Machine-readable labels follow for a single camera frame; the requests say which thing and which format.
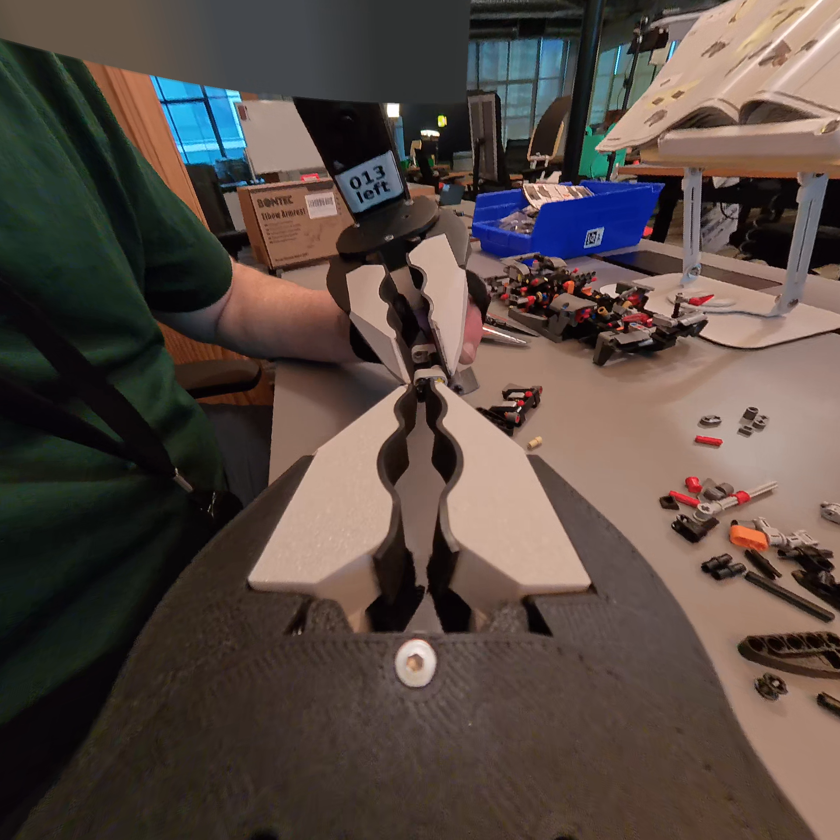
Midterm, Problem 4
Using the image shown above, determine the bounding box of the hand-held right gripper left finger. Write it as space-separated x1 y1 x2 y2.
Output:
248 386 419 634

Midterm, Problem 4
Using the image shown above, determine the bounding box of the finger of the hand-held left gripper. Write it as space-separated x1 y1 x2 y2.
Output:
406 234 470 378
344 264 416 383

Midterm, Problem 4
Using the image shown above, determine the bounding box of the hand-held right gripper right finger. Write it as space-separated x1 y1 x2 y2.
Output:
424 382 591 630

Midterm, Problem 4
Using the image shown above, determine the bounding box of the yellow axle lego assembly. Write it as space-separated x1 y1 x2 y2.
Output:
412 340 481 396

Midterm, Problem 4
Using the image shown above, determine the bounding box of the black grey lego assembly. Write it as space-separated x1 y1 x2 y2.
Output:
502 384 544 429

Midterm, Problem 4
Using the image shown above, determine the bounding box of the pile of lego pieces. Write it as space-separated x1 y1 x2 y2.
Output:
659 476 840 719

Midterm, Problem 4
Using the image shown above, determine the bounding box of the black triangular lego beam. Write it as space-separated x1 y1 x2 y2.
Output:
738 631 840 680

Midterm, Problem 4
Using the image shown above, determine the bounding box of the person's left forearm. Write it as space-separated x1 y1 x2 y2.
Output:
154 262 358 364

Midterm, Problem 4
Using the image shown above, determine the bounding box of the silver lego body panel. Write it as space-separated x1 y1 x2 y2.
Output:
482 314 529 347

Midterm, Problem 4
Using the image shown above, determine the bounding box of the partly built lego car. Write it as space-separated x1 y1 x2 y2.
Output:
489 255 710 366

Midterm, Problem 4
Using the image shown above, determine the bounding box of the person's left hand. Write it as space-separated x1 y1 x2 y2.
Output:
458 304 487 366

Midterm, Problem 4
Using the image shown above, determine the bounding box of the brown printed carton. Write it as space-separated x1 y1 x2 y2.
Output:
238 177 358 270

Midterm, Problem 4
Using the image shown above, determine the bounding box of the black badge reel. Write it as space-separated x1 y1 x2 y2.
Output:
174 468 245 527

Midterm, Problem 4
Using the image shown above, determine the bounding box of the white whiteboard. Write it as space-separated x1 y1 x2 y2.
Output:
236 98 324 176

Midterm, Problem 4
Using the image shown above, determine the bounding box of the printed instruction sheet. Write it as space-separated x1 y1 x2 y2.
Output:
521 182 595 210

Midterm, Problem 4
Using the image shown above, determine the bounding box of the brown office chair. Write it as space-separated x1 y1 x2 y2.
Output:
177 360 263 399

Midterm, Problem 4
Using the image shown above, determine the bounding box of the blue tagged plastic bin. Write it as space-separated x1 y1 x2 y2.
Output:
472 180 665 259

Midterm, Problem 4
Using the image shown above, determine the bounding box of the wooden partition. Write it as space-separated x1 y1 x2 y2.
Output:
85 62 273 404

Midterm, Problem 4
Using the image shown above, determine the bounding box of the person's torso green shirt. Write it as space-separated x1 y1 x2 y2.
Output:
0 39 235 723

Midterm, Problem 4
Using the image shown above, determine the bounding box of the white rounded board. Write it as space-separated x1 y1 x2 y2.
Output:
600 272 840 349

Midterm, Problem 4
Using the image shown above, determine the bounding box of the open instruction booklet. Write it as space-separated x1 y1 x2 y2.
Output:
596 0 840 153

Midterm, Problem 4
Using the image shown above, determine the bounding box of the black lanyard strap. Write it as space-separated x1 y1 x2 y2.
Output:
0 282 194 494

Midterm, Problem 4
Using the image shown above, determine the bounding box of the white book stand frame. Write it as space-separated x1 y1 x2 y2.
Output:
656 118 840 317

